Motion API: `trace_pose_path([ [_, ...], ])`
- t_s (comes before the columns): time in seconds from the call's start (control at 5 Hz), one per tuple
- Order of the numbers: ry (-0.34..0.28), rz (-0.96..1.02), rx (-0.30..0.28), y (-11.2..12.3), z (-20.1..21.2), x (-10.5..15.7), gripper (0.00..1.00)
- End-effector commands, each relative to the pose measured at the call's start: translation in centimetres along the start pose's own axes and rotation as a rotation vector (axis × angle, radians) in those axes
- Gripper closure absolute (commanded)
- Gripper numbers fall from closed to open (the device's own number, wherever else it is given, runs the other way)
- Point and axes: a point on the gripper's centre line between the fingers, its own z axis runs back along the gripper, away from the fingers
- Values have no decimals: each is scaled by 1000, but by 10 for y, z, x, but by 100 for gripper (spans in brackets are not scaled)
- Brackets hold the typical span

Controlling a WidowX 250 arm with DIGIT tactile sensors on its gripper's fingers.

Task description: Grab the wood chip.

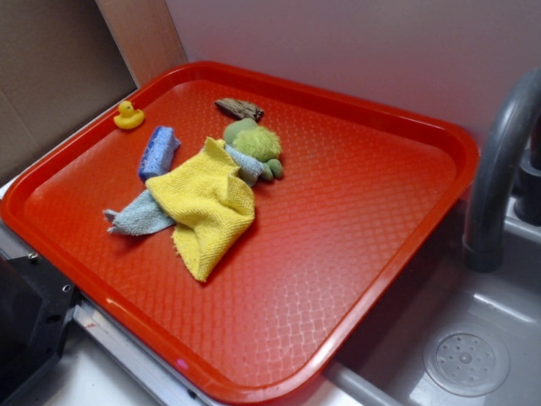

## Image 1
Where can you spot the green plush toy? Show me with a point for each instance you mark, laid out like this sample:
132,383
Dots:
255,149

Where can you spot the cardboard panel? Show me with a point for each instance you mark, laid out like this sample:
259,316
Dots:
60,68

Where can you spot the light blue cloth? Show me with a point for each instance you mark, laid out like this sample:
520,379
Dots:
142,216

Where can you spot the black metal bracket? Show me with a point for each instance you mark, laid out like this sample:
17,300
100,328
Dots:
37,303

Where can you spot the grey faucet spout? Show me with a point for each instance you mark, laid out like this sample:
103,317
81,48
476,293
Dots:
509,137

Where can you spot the yellow knit cloth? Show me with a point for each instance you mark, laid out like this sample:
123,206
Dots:
210,205

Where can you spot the yellow rubber duck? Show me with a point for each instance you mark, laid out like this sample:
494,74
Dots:
128,116

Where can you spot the red plastic tray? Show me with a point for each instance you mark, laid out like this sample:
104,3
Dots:
364,185

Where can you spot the dark faucet handle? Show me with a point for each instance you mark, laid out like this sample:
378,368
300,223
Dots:
527,206

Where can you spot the grey toy sink basin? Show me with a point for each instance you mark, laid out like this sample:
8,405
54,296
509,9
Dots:
382,362

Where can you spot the round sink drain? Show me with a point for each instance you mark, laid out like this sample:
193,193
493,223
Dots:
466,360

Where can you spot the brown wood chip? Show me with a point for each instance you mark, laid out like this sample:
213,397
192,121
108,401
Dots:
239,109

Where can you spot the blue sponge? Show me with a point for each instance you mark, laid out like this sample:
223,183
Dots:
159,153

